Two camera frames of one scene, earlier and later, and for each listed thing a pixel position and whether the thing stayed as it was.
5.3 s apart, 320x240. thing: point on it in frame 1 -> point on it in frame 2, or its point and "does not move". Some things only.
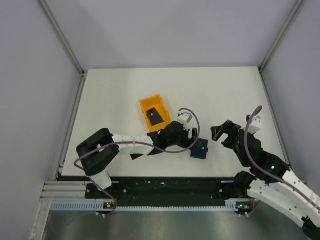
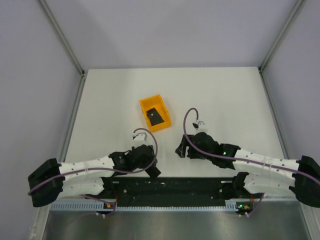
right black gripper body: x=232 y=136 -> x=193 y=153
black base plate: x=161 y=191 does not move
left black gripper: x=187 y=141 -> x=147 y=162
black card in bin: x=154 y=117 does not move
